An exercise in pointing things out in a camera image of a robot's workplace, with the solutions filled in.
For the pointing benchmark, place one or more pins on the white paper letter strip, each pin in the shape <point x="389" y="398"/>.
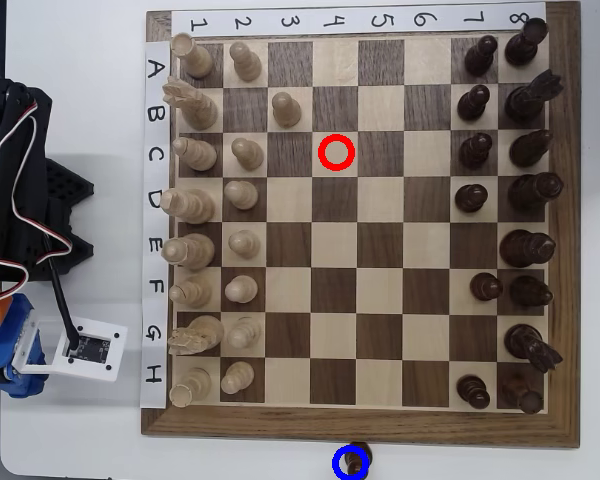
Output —
<point x="155" y="310"/>

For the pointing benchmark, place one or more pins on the light wooden rook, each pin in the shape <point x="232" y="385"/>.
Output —
<point x="195" y="57"/>
<point x="190" y="387"/>

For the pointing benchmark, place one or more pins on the dark wooden bishop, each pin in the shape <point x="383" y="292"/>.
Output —
<point x="530" y="149"/>
<point x="530" y="291"/>

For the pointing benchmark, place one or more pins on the white paper number strip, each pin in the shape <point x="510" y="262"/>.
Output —
<point x="357" y="20"/>

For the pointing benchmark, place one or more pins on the light wooden knight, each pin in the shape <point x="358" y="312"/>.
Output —
<point x="200" y="335"/>
<point x="197" y="107"/>

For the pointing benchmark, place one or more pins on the white camera mount with board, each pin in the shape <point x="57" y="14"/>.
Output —
<point x="80" y="372"/>

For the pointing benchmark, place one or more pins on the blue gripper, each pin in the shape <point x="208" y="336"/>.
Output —
<point x="4" y="370"/>

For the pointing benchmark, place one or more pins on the light wooden queen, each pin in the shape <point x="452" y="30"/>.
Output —
<point x="190" y="205"/>

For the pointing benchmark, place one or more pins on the dark wooden queen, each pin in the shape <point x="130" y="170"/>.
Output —
<point x="532" y="192"/>

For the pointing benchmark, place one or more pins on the dark wooden rook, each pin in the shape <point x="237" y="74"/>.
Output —
<point x="522" y="47"/>
<point x="522" y="395"/>

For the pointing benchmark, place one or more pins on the dark wooden knight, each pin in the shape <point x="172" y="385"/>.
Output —
<point x="527" y="100"/>
<point x="527" y="342"/>

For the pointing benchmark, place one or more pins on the light wooden king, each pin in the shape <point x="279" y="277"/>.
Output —
<point x="190" y="250"/>

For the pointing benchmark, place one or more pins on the light wooden bishop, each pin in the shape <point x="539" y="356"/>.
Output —
<point x="197" y="154"/>
<point x="192" y="291"/>

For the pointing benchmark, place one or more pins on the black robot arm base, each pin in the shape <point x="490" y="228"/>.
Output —
<point x="65" y="190"/>

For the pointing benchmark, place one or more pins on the dark wooden king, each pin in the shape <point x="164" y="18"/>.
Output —
<point x="525" y="249"/>

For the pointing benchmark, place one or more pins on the dark wooden pawn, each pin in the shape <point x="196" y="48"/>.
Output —
<point x="472" y="105"/>
<point x="471" y="197"/>
<point x="480" y="55"/>
<point x="474" y="391"/>
<point x="475" y="150"/>
<point x="486" y="286"/>
<point x="352" y="464"/>

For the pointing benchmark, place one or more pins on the wooden chess board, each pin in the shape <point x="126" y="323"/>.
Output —
<point x="380" y="290"/>

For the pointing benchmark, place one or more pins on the light wooden pawn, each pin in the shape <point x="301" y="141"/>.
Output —
<point x="241" y="194"/>
<point x="286" y="110"/>
<point x="244" y="244"/>
<point x="237" y="377"/>
<point x="244" y="332"/>
<point x="247" y="152"/>
<point x="245" y="62"/>
<point x="240" y="289"/>

